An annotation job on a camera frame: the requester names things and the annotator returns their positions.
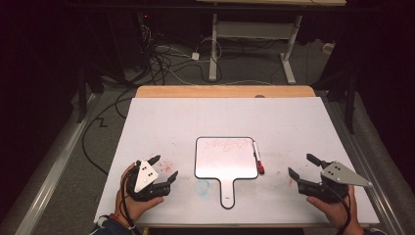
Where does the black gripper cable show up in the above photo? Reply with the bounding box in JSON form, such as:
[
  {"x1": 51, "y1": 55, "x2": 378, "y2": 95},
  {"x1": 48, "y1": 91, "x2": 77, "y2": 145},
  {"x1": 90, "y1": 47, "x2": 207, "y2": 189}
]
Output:
[
  {"x1": 335, "y1": 186, "x2": 357, "y2": 235},
  {"x1": 118, "y1": 169, "x2": 137, "y2": 231}
]

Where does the black metal stand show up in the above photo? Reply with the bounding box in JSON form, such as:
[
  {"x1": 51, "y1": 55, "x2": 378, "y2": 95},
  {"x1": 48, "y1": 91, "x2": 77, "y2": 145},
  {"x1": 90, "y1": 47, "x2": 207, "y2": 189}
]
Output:
[{"x1": 344, "y1": 72, "x2": 358, "y2": 135}]

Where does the small whiteboard with handle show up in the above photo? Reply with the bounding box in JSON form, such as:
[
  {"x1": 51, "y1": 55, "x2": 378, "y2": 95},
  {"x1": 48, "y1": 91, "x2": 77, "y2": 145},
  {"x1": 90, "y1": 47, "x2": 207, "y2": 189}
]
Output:
[{"x1": 194, "y1": 136, "x2": 260, "y2": 211}]

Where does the grey metal rail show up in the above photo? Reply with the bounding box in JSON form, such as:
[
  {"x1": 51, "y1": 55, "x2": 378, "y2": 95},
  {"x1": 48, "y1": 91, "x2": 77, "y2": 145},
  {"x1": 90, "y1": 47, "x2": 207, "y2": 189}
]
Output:
[
  {"x1": 0, "y1": 93, "x2": 101, "y2": 235},
  {"x1": 321, "y1": 96, "x2": 407, "y2": 235}
]

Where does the large white table mat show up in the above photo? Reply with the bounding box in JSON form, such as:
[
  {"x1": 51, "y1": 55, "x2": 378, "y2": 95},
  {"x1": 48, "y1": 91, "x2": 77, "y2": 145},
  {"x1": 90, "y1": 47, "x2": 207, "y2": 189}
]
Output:
[{"x1": 93, "y1": 96, "x2": 381, "y2": 227}]

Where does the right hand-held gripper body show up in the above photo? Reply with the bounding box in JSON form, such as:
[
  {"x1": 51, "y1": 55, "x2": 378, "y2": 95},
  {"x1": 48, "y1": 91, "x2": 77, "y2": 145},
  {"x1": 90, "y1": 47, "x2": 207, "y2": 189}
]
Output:
[{"x1": 298, "y1": 160, "x2": 374, "y2": 206}]

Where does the person's left hand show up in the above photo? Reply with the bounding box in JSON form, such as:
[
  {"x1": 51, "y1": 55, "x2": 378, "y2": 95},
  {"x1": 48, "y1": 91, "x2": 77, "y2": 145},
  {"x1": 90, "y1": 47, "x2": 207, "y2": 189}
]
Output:
[{"x1": 114, "y1": 163, "x2": 164, "y2": 227}]

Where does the wooden table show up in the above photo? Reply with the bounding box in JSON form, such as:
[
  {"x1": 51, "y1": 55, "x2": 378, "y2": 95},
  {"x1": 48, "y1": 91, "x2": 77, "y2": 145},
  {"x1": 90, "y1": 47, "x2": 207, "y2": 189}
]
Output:
[{"x1": 134, "y1": 84, "x2": 317, "y2": 99}]

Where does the white desk frame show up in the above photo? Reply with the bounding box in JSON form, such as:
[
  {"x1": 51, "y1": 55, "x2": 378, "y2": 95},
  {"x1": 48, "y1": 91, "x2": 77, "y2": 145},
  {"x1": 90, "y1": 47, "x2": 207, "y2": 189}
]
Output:
[{"x1": 207, "y1": 12, "x2": 303, "y2": 85}]

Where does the white marker with red cap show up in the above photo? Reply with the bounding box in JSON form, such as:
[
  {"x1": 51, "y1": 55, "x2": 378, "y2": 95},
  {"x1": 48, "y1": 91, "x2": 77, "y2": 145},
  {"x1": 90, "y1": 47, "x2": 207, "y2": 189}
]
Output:
[{"x1": 251, "y1": 140, "x2": 266, "y2": 175}]

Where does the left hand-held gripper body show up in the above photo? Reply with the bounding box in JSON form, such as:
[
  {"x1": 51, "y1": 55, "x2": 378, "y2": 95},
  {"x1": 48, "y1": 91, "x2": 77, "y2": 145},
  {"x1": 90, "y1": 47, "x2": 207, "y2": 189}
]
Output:
[{"x1": 126, "y1": 159, "x2": 172, "y2": 202}]

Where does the tangle of black floor cables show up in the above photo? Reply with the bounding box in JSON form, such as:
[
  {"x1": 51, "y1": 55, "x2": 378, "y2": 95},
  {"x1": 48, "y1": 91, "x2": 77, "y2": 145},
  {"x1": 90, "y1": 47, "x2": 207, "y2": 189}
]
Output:
[{"x1": 135, "y1": 23, "x2": 224, "y2": 86}]

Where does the long black floor cable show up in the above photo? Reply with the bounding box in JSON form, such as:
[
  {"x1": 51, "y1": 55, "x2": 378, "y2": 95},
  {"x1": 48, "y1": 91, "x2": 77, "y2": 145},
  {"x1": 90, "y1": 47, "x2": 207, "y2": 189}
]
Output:
[{"x1": 80, "y1": 87, "x2": 138, "y2": 176}]

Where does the person's right hand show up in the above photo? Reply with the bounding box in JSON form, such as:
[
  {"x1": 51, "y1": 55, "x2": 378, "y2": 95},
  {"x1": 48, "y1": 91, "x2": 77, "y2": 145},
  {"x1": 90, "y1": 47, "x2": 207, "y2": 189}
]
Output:
[{"x1": 305, "y1": 186, "x2": 359, "y2": 230}]

